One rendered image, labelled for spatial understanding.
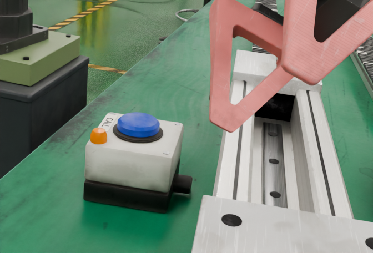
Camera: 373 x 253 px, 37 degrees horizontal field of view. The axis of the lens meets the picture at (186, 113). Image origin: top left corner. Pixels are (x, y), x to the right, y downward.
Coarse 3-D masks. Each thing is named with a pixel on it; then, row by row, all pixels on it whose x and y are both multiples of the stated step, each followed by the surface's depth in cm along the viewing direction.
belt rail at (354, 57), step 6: (354, 54) 106; (354, 60) 104; (360, 60) 99; (360, 66) 99; (360, 72) 97; (366, 72) 93; (366, 78) 93; (366, 84) 92; (372, 84) 88; (372, 90) 87; (372, 96) 86
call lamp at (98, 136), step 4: (96, 128) 50; (100, 128) 50; (92, 132) 50; (96, 132) 49; (100, 132) 49; (104, 132) 50; (92, 136) 49; (96, 136) 49; (100, 136) 49; (104, 136) 50; (92, 140) 49; (96, 140) 49; (100, 140) 49; (104, 140) 50
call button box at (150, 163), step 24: (96, 144) 50; (120, 144) 50; (144, 144) 50; (168, 144) 51; (96, 168) 50; (120, 168) 50; (144, 168) 49; (168, 168) 49; (96, 192) 51; (120, 192) 51; (144, 192) 50; (168, 192) 51
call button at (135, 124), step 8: (136, 112) 54; (120, 120) 52; (128, 120) 52; (136, 120) 52; (144, 120) 52; (152, 120) 52; (120, 128) 51; (128, 128) 51; (136, 128) 50; (144, 128) 51; (152, 128) 51; (136, 136) 51; (144, 136) 51
